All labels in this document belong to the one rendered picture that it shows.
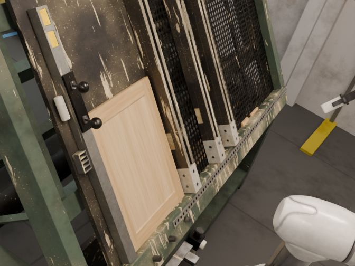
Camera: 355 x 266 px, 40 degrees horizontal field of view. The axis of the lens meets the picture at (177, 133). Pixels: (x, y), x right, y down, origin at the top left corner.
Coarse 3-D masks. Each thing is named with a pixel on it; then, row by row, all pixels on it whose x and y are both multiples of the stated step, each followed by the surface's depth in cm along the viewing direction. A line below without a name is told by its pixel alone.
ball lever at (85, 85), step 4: (72, 80) 158; (72, 84) 156; (76, 84) 154; (80, 84) 147; (84, 84) 147; (88, 84) 148; (72, 88) 157; (80, 88) 147; (84, 88) 147; (88, 88) 148; (80, 92) 149; (84, 92) 148
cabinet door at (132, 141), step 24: (120, 96) 184; (144, 96) 197; (120, 120) 183; (144, 120) 196; (120, 144) 182; (144, 144) 195; (168, 144) 209; (120, 168) 181; (144, 168) 194; (168, 168) 208; (120, 192) 180; (144, 192) 193; (168, 192) 208; (144, 216) 192; (144, 240) 190
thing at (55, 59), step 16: (32, 16) 150; (48, 48) 153; (48, 64) 156; (64, 64) 157; (64, 96) 158; (80, 144) 164; (96, 144) 167; (96, 160) 167; (96, 176) 167; (96, 192) 171; (112, 192) 173; (112, 208) 172; (112, 224) 174; (128, 240) 179; (128, 256) 178
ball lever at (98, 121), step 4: (84, 116) 161; (84, 120) 161; (88, 120) 157; (92, 120) 151; (96, 120) 151; (100, 120) 152; (92, 124) 151; (96, 124) 151; (100, 124) 152; (96, 128) 152
